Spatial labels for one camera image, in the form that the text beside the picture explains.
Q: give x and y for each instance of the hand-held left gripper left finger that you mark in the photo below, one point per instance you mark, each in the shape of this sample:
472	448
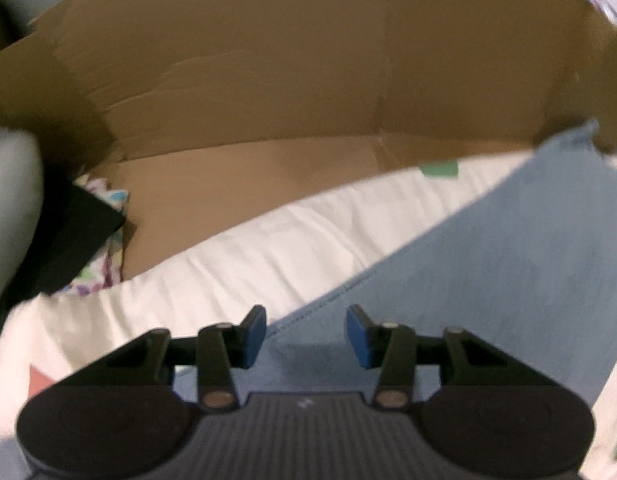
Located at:
256	335

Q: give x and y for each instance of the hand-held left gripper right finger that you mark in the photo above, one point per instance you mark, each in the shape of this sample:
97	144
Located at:
358	337

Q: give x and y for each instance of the blue denim pants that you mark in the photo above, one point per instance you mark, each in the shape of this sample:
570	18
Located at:
488	270

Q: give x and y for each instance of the cream bear print blanket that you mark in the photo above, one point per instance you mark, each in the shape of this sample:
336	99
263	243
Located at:
238	255

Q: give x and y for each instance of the floral patterned cloth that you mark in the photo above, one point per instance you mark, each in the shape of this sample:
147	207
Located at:
108	270

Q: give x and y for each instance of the black cloth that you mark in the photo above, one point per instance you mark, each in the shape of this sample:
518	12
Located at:
73	240

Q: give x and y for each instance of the grey U-shaped neck pillow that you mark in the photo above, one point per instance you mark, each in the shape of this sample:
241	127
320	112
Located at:
13	210

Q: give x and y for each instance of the flattened brown cardboard sheet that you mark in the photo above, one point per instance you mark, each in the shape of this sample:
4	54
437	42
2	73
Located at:
288	60

